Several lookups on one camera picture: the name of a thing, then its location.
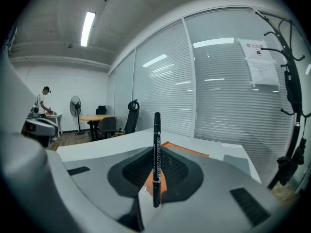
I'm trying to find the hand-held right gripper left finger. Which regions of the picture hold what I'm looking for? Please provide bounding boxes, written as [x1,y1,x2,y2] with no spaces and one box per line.
[45,146,154,233]

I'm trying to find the black office chair with headrest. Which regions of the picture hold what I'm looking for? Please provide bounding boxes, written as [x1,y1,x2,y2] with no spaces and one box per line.
[123,99,140,134]

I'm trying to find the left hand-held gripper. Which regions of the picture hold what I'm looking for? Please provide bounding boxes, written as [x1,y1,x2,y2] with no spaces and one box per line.
[22,105,59,148]

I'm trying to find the round wooden table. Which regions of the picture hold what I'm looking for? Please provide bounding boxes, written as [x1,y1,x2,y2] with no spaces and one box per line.
[79,114,115,141]

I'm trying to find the black bag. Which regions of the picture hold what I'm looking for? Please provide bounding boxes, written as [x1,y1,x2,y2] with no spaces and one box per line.
[276,155,299,186]

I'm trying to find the ceiling light strip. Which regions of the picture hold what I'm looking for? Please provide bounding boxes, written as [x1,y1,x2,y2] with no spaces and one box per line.
[80,11,97,48]

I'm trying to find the white paper notices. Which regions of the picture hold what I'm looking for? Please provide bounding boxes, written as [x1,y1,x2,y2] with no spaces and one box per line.
[236,38,280,87]

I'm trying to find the grey pad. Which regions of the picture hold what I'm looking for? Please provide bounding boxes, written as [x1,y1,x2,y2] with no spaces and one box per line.
[223,154,252,177]

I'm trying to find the orange box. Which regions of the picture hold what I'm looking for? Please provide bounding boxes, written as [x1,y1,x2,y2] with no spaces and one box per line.
[143,141,210,200]

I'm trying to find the black marker pen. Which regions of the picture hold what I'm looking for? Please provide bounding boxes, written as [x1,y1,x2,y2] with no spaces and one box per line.
[152,112,162,208]

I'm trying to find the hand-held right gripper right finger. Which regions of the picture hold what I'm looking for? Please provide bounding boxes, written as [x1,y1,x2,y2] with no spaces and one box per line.
[137,146,290,233]

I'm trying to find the grey office chair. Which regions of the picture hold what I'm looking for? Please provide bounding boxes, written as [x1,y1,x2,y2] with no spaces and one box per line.
[97,116,118,139]

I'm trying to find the white desk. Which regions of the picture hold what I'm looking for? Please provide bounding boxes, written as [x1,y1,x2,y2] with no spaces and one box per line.
[56,127,262,184]

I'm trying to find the small white table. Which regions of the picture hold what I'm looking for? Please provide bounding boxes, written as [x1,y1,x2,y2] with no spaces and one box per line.
[45,114,63,134]

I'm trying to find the black coat rack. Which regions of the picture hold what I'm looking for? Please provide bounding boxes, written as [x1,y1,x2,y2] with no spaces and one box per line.
[254,10,311,191]

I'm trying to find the black standing fan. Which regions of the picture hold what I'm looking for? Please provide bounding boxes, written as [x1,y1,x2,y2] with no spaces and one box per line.
[69,95,86,136]

